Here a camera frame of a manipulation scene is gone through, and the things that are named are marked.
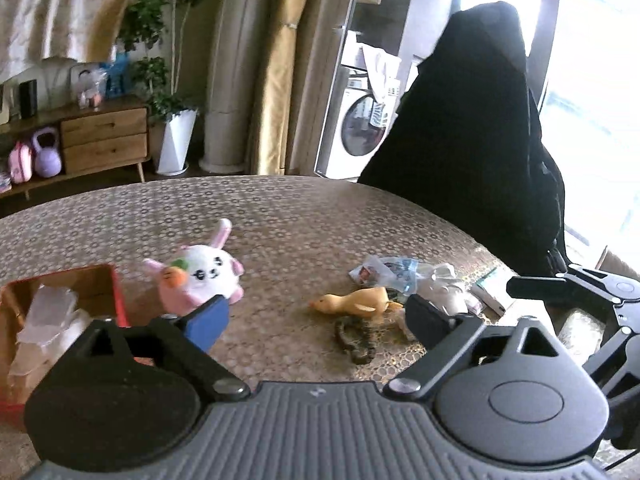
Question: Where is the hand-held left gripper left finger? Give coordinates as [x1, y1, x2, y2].
[87, 296, 251, 402]

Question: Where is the red box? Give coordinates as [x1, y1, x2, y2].
[0, 263, 132, 432]

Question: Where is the clear plastic bag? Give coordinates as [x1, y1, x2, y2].
[9, 284, 93, 378]

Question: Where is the purple kettlebell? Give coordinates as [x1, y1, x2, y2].
[31, 128, 64, 179]

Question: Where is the pink bag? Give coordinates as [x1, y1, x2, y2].
[7, 140, 34, 184]

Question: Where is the white soft cloth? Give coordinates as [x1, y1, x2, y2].
[397, 263, 483, 343]

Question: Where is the wooden cabinet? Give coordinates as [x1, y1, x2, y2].
[0, 94, 154, 203]

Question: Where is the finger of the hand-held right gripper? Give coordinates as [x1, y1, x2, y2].
[506, 264, 640, 311]
[584, 307, 640, 398]

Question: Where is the yellow duck toy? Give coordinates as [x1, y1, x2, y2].
[308, 286, 404, 319]

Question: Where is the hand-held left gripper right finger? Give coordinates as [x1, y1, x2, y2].
[382, 294, 563, 403]

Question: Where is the gold curtain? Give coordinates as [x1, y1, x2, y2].
[249, 0, 352, 177]

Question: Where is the dark camouflage snake toy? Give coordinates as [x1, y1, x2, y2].
[333, 316, 385, 365]

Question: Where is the black speaker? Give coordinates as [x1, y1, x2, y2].
[20, 79, 39, 119]

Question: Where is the green potted plant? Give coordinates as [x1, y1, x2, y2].
[116, 0, 217, 123]

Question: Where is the white washing machine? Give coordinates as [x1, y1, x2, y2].
[320, 65, 402, 180]

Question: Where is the clear plastic packet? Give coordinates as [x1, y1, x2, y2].
[348, 255, 422, 295]

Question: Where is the white hanging cloth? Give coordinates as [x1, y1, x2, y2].
[361, 44, 404, 102]

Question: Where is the white pink bunny plush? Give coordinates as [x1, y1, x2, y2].
[143, 218, 246, 317]

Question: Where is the white green flat box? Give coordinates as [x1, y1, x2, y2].
[471, 266, 517, 317]

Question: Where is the black cloth covered chair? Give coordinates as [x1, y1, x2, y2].
[357, 2, 569, 277]

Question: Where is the cardboard box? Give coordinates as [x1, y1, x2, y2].
[596, 244, 640, 281]

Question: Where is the white planter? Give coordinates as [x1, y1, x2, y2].
[157, 107, 199, 176]

